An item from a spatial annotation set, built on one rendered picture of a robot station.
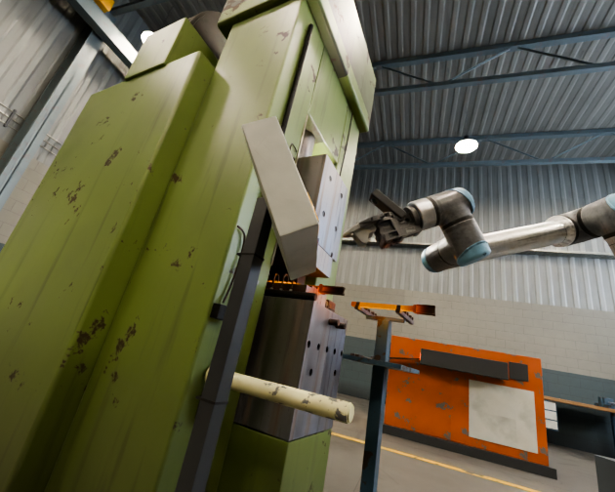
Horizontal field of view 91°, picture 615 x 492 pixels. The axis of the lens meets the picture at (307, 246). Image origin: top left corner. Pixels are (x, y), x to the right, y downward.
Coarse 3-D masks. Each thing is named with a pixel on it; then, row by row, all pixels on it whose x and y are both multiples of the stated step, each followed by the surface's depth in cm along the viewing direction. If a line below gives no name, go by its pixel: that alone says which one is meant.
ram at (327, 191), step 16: (304, 160) 136; (320, 160) 132; (304, 176) 133; (320, 176) 128; (336, 176) 142; (320, 192) 127; (336, 192) 142; (320, 208) 127; (336, 208) 142; (320, 224) 127; (336, 224) 142; (320, 240) 127; (336, 240) 142; (336, 256) 142
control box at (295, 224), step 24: (264, 120) 66; (264, 144) 63; (264, 168) 61; (288, 168) 61; (264, 192) 60; (288, 192) 59; (288, 216) 58; (312, 216) 58; (288, 240) 59; (312, 240) 64; (288, 264) 73; (312, 264) 80
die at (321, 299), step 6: (270, 282) 124; (276, 282) 123; (276, 288) 122; (282, 288) 120; (288, 288) 119; (294, 288) 118; (300, 288) 117; (306, 288) 116; (312, 288) 121; (318, 288) 126; (318, 294) 126; (318, 300) 126; (324, 300) 131; (324, 306) 131
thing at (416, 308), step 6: (354, 306) 159; (360, 306) 157; (366, 306) 155; (372, 306) 154; (378, 306) 152; (384, 306) 150; (390, 306) 149; (402, 306) 146; (408, 306) 144; (414, 306) 142; (420, 306) 142; (426, 306) 141; (432, 306) 139; (414, 312) 144; (420, 312) 140; (426, 312) 140; (432, 312) 138
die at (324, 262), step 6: (318, 246) 125; (276, 252) 129; (318, 252) 125; (324, 252) 131; (276, 258) 128; (282, 258) 126; (318, 258) 125; (324, 258) 131; (330, 258) 136; (276, 264) 130; (282, 264) 128; (318, 264) 125; (324, 264) 131; (330, 264) 136; (318, 270) 128; (324, 270) 131; (330, 270) 136; (306, 276) 141; (312, 276) 139; (318, 276) 137; (324, 276) 135
